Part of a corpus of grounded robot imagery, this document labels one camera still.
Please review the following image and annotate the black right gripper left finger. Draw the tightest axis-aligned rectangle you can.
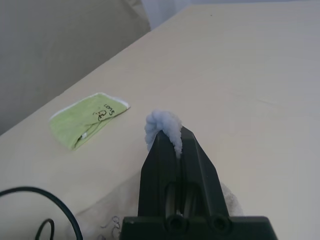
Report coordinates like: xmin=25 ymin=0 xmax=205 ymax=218
xmin=137 ymin=129 xmax=180 ymax=218

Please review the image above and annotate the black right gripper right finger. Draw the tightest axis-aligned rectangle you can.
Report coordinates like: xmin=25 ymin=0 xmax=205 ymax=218
xmin=179 ymin=126 xmax=231 ymax=217

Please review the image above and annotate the beige towel with white edging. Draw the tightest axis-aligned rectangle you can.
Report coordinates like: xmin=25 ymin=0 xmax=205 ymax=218
xmin=67 ymin=109 xmax=243 ymax=240

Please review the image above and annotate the green folded towel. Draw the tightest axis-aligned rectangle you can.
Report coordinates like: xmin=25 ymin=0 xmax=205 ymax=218
xmin=48 ymin=92 xmax=131 ymax=152

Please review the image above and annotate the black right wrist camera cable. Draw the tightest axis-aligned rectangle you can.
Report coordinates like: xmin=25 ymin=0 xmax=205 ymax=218
xmin=0 ymin=186 xmax=83 ymax=240

